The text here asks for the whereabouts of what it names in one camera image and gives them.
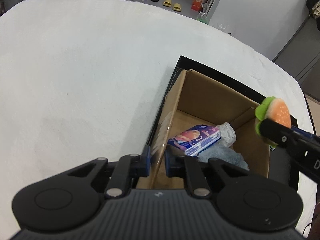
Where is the fluffy blue plush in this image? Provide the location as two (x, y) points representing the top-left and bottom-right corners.
(196, 145), (249, 171)

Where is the clear plastic bag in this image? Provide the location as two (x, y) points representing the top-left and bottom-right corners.
(212, 22), (229, 32)

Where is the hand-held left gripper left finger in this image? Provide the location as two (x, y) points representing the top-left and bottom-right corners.
(66, 145), (152, 197)

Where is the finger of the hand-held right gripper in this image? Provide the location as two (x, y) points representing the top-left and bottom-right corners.
(290, 126), (320, 141)
(259, 118), (301, 151)

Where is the orange cardboard box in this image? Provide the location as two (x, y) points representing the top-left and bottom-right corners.
(191, 0), (209, 12)

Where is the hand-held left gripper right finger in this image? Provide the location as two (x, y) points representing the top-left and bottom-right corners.
(164, 150), (251, 198)

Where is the green plastic bag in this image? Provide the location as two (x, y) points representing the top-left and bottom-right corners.
(196, 12), (209, 24)

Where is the hamburger plush toy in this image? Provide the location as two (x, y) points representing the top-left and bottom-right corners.
(254, 96), (292, 148)

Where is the black hanging bag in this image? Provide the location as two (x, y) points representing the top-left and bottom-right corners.
(306, 0), (320, 18)

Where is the blue pink tissue packet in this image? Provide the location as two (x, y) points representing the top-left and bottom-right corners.
(167, 124), (222, 158)

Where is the white plastic bag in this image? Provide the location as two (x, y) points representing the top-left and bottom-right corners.
(216, 122), (237, 147)

